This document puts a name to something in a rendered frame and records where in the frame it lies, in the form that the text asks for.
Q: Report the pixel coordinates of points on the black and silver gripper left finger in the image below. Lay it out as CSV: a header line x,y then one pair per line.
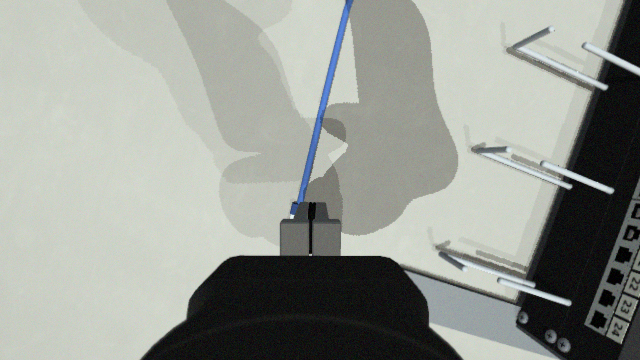
x,y
296,233

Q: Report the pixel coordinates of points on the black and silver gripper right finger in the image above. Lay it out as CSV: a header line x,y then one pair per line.
x,y
326,233

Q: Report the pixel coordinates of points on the blue patch cord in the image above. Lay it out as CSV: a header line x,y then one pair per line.
x,y
324,100

